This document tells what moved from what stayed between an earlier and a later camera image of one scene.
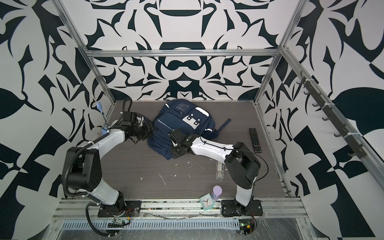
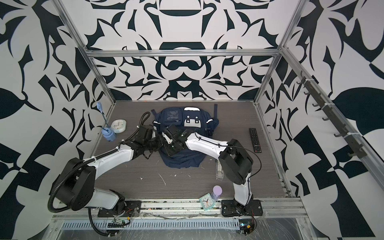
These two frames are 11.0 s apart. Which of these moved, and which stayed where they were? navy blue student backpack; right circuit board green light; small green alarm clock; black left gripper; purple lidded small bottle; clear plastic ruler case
Moved: navy blue student backpack; black left gripper
Stayed: right circuit board green light; purple lidded small bottle; clear plastic ruler case; small green alarm clock
